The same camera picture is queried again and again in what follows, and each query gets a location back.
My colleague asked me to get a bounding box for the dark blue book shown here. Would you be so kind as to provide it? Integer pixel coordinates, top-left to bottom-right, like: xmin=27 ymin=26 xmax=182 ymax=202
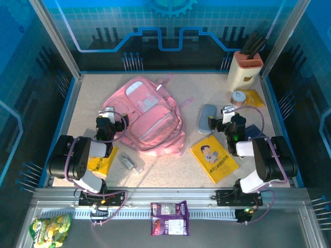
xmin=244 ymin=124 xmax=266 ymax=140

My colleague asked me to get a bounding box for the small yellow booklet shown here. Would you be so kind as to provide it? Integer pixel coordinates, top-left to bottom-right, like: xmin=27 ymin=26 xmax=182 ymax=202
xmin=87 ymin=146 xmax=119 ymax=179

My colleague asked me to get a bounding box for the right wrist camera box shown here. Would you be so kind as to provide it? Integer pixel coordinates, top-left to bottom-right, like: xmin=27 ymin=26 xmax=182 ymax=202
xmin=220 ymin=105 xmax=235 ymax=125

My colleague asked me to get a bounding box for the black handled knife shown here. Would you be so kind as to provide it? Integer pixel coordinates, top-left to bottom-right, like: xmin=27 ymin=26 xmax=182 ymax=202
xmin=242 ymin=31 xmax=255 ymax=55
xmin=245 ymin=36 xmax=262 ymax=58
xmin=252 ymin=38 xmax=267 ymax=59

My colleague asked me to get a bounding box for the grey slotted cable duct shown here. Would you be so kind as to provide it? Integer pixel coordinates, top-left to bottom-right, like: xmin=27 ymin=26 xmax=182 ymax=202
xmin=41 ymin=208 xmax=238 ymax=220

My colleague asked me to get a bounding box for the grey metal shelf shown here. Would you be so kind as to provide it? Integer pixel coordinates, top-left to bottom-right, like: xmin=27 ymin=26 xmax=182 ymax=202
xmin=15 ymin=201 xmax=327 ymax=248

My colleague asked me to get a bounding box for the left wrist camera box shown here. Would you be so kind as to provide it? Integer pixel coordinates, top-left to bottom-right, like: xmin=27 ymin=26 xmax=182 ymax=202
xmin=98 ymin=106 xmax=115 ymax=124

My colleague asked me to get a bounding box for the green yellow snack bag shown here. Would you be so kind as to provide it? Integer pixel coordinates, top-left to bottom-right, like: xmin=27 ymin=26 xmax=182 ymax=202
xmin=28 ymin=213 xmax=72 ymax=248

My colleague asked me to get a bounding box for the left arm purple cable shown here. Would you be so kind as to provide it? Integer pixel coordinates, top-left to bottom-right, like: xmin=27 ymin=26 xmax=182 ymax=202
xmin=64 ymin=110 xmax=129 ymax=227

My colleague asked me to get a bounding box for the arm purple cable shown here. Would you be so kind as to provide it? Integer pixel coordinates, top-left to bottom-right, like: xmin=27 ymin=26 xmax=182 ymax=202
xmin=64 ymin=110 xmax=129 ymax=227
xmin=232 ymin=105 xmax=290 ymax=227

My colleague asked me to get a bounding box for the yellow cartoon boy book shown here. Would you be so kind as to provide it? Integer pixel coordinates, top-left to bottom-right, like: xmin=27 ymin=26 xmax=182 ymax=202
xmin=190 ymin=134 xmax=240 ymax=184

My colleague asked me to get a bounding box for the small controller board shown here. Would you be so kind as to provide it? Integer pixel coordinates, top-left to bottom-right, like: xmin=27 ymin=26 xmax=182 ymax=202
xmin=89 ymin=203 xmax=110 ymax=226
xmin=236 ymin=205 xmax=259 ymax=224

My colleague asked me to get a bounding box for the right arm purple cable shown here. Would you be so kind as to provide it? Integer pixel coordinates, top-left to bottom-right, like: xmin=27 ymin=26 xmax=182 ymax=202
xmin=232 ymin=105 xmax=290 ymax=227

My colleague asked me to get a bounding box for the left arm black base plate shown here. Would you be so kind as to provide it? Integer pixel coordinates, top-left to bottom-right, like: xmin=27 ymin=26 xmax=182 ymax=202
xmin=78 ymin=190 xmax=126 ymax=207

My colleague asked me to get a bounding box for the pink white can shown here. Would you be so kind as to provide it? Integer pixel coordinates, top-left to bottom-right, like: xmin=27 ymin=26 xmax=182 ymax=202
xmin=230 ymin=90 xmax=246 ymax=107

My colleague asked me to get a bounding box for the pink backpack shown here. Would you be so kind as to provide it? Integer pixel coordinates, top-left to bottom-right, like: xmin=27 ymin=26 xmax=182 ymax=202
xmin=101 ymin=74 xmax=195 ymax=157

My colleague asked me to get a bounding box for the aluminium side rail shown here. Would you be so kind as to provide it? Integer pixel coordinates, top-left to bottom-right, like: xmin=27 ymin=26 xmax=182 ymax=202
xmin=259 ymin=73 xmax=305 ymax=188
xmin=38 ymin=73 xmax=83 ymax=188

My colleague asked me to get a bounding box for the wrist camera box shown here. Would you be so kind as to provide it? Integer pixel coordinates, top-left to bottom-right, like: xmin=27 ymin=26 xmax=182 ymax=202
xmin=220 ymin=105 xmax=235 ymax=125
xmin=98 ymin=106 xmax=115 ymax=124

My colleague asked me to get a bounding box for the cream knife block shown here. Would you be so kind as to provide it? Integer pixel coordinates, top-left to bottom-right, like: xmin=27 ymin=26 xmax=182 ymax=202
xmin=227 ymin=51 xmax=264 ymax=93

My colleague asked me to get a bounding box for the aluminium cross beam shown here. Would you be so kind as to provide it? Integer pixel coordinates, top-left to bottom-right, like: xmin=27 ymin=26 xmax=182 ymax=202
xmin=33 ymin=187 xmax=311 ymax=205

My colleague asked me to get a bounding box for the aluminium frame post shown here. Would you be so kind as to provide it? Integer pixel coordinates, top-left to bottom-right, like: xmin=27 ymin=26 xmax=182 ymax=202
xmin=260 ymin=0 xmax=311 ymax=80
xmin=28 ymin=0 xmax=83 ymax=80

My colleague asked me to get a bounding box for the purple snack packet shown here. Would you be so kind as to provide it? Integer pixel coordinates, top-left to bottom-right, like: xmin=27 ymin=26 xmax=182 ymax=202
xmin=150 ymin=200 xmax=190 ymax=237

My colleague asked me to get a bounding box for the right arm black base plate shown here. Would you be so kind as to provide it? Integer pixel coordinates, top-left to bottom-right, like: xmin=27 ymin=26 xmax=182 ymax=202
xmin=215 ymin=189 xmax=264 ymax=207

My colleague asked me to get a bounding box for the grey-blue pencil case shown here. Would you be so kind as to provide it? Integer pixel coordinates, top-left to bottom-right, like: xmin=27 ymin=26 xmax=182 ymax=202
xmin=198 ymin=104 xmax=218 ymax=134

